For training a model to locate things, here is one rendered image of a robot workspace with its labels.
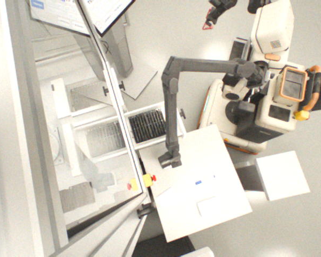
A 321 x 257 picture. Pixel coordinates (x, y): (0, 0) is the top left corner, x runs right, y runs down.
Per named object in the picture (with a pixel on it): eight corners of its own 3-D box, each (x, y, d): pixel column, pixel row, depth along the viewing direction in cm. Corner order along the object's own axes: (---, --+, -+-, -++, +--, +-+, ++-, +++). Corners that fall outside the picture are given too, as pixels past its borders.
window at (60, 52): (105, 61, 129) (-26, -235, 37) (143, 193, 108) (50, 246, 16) (104, 62, 129) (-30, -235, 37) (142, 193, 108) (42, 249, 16)
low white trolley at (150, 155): (196, 143, 216) (215, 123, 142) (218, 201, 200) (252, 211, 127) (145, 160, 211) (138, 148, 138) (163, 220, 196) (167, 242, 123)
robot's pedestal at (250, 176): (247, 160, 211) (295, 148, 137) (257, 189, 203) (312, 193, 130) (220, 166, 209) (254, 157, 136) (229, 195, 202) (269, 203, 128)
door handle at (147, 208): (154, 198, 73) (153, 204, 55) (157, 206, 72) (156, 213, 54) (142, 203, 73) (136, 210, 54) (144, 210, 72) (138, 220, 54)
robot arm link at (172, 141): (180, 77, 86) (170, 71, 95) (167, 79, 84) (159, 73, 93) (181, 156, 108) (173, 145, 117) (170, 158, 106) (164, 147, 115)
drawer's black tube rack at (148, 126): (160, 111, 137) (160, 107, 131) (168, 134, 133) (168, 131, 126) (129, 120, 135) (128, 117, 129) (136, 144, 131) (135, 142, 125)
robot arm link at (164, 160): (177, 148, 105) (171, 140, 112) (158, 158, 104) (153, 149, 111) (182, 164, 112) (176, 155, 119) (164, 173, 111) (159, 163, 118)
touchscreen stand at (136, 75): (157, 72, 239) (157, -6, 141) (135, 100, 229) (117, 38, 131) (124, 51, 246) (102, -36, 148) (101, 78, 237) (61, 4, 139)
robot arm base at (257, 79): (262, 85, 101) (267, 66, 104) (254, 77, 97) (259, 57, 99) (247, 89, 108) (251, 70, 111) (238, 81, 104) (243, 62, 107)
